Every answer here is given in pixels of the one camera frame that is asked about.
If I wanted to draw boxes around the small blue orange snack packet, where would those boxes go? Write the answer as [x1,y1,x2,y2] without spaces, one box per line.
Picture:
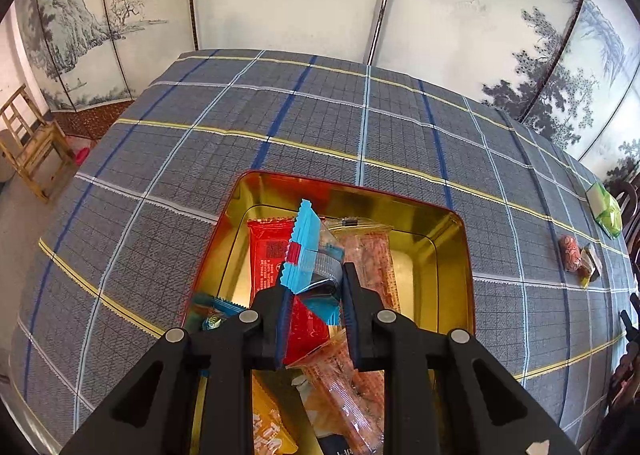
[192,292,249,333]

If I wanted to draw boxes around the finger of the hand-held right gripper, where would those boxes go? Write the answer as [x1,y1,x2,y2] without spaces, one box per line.
[619,293,640,336]

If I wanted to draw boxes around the light blue snack packet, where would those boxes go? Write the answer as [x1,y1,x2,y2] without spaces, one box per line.
[279,199,351,326]

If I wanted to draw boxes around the green snack packet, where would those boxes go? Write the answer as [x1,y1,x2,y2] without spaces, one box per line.
[586,180,624,239]

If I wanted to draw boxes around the dark blue snack packet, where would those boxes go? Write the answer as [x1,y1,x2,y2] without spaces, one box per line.
[317,432,366,455]

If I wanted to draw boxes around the brown snack packet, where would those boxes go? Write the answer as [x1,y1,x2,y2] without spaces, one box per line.
[577,243,604,290]

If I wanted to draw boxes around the red and gold tin box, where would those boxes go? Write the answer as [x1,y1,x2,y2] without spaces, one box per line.
[181,170,476,455]

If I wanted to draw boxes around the light wooden chair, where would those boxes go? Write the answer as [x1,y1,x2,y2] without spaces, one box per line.
[0,84,76,203]

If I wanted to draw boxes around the grey plaid tablecloth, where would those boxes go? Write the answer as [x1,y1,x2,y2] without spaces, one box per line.
[10,49,640,455]

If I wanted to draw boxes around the red patterned snack packet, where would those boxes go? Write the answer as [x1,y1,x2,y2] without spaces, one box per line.
[559,234,582,272]

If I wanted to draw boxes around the dark wooden chair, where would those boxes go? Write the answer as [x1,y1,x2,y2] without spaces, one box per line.
[612,175,640,256]

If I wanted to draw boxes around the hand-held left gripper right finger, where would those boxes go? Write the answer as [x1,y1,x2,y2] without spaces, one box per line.
[341,262,581,455]

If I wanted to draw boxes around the orange translucent snack packet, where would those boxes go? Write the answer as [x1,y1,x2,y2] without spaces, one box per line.
[327,225,401,316]
[287,327,388,455]

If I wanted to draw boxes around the yellow orange snack packet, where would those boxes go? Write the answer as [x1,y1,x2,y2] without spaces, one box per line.
[250,370,301,455]

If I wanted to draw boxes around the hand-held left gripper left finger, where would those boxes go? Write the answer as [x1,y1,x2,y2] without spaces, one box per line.
[60,285,296,455]

